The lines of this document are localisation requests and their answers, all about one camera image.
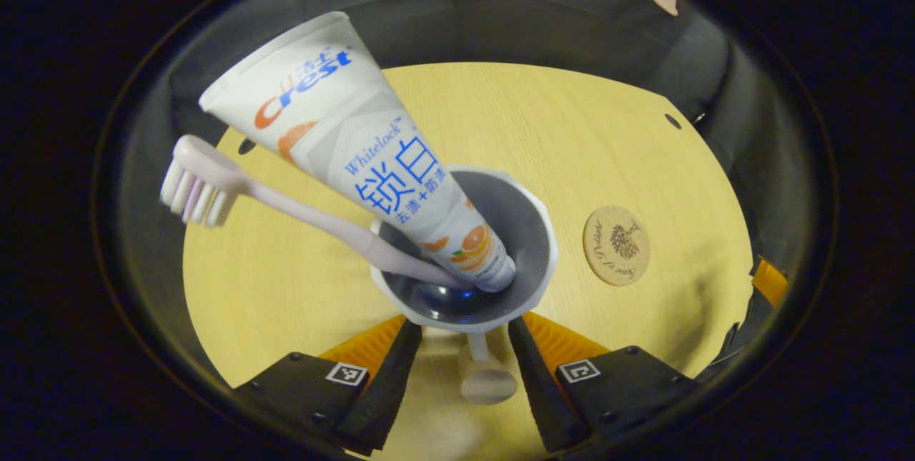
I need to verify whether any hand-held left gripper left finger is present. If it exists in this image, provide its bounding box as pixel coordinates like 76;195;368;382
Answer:
230;314;424;456

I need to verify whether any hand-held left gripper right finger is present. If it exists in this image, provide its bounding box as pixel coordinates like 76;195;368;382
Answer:
508;312;701;455

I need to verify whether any white cup with wooden handle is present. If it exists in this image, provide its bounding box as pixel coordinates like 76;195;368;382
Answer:
370;164;560;406

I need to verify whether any round wooden coaster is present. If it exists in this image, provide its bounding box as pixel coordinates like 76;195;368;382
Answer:
583;204;651;287

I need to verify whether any pale pink toothbrush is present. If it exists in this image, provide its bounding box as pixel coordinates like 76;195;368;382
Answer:
159;134;465;290

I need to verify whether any white toothpaste tube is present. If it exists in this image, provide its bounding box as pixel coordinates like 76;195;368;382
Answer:
199;11;517;294

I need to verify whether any black backdrop cloth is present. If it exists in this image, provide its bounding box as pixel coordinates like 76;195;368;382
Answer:
107;0;816;376

